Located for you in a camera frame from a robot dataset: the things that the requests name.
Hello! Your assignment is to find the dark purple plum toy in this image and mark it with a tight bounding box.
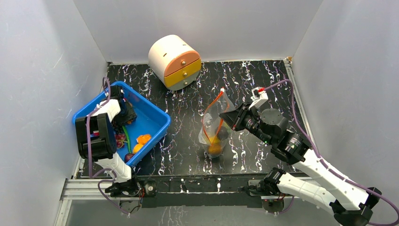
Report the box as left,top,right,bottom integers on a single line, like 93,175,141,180
216,127,229,141

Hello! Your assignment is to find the clear zip top bag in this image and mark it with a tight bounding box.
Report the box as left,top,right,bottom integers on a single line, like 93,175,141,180
199,88,235,159

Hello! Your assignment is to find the orange tangerine toy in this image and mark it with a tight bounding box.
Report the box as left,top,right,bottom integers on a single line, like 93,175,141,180
207,144,223,156

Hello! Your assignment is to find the yellow banana toy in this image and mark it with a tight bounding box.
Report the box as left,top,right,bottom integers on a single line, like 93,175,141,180
205,136,221,146

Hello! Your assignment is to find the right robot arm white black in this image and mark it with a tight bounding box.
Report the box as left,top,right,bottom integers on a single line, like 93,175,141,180
219,103,379,226

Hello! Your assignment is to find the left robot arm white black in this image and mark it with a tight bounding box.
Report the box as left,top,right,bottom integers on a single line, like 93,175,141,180
73,85,141,197

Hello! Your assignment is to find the crumpled orange food toy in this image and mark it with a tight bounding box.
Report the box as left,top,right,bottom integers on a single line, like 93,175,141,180
132,144,144,154

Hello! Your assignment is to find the green bean toy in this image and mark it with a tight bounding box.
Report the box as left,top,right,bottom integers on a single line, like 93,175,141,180
122,126,130,145

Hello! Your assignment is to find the blue plastic bin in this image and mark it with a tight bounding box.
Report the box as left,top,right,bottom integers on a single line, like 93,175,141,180
90,81,171,167

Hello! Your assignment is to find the red grape bunch toy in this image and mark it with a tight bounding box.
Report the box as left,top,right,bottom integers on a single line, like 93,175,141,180
115,133,127,149

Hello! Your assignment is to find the purple mangosteen toy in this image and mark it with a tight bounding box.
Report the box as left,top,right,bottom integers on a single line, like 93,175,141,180
124,153,134,163

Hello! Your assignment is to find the round white drawer cabinet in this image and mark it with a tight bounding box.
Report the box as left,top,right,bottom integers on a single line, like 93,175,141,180
148,35,201,91

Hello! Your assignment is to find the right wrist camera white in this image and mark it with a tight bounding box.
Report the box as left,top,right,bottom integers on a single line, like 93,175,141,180
249,87,268,109

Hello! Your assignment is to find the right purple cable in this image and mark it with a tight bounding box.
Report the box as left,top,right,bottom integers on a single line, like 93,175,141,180
257,79,399,226

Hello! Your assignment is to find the purple cable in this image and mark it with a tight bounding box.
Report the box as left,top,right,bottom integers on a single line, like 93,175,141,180
257,79,399,226
86,76,132,216

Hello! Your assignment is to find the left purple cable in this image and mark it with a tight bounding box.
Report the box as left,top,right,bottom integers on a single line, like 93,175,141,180
86,76,132,216

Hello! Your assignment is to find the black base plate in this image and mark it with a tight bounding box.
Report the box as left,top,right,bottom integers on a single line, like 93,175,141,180
137,174,285,210

